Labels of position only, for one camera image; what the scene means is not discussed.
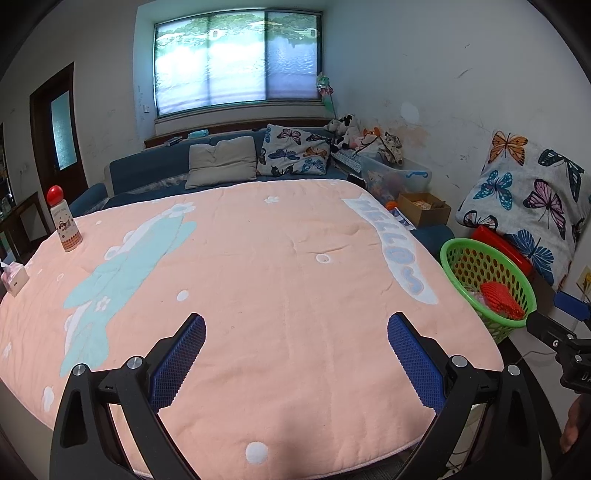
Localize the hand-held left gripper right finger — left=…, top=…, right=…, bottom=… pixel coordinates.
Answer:
left=387, top=312, right=543, bottom=480

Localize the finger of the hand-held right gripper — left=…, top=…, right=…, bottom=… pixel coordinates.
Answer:
left=524, top=313, right=591, bottom=358
left=553, top=290, right=591, bottom=324

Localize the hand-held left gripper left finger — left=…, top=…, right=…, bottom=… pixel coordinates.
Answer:
left=52, top=313, right=207, bottom=480

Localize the red foam fruit net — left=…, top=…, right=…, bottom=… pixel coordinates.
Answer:
left=479, top=281, right=526, bottom=320

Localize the green plastic basket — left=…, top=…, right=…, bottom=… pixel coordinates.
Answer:
left=440, top=237, right=537, bottom=344

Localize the person's right hand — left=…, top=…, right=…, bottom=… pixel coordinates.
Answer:
left=558, top=396, right=591, bottom=455

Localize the red plastic stool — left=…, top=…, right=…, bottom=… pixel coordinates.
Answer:
left=471, top=224, right=536, bottom=278

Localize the folded butterfly blanket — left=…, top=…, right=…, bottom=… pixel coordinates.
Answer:
left=455, top=130, right=591, bottom=289

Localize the pink printed blanket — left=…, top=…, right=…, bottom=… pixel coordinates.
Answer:
left=0, top=179, right=505, bottom=476

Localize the printed paper booklet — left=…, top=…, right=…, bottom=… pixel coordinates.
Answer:
left=390, top=206, right=416, bottom=230

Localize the cardboard box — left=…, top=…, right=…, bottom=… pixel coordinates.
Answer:
left=397, top=192, right=452, bottom=228

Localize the bottle with red cap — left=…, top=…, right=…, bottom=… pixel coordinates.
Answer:
left=47, top=185, right=84, bottom=253

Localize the pink tissue box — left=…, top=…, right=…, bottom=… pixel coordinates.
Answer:
left=0, top=261, right=29, bottom=297

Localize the clear plastic storage bin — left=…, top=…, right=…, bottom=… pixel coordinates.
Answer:
left=358, top=154, right=433, bottom=206

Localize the blue sofa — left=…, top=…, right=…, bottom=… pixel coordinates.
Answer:
left=69, top=129, right=455, bottom=259

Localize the beige pillow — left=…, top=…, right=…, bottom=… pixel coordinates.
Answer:
left=185, top=137, right=258, bottom=189

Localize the wooden side table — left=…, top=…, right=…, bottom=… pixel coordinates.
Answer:
left=0, top=191, right=51, bottom=259

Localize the orange plush toy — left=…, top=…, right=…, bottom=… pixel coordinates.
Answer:
left=353, top=127, right=384, bottom=151

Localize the butterfly print pillow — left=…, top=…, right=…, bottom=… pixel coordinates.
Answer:
left=256, top=124, right=333, bottom=177

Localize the black white plush toy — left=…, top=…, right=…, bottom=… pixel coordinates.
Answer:
left=323, top=114, right=363, bottom=148

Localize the dark wooden door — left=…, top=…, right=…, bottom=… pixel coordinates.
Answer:
left=29, top=61, right=89, bottom=199

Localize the colourful pinwheel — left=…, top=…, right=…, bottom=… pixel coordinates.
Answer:
left=315, top=73, right=339, bottom=116

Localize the window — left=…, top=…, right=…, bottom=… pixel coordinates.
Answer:
left=152, top=10, right=322, bottom=120

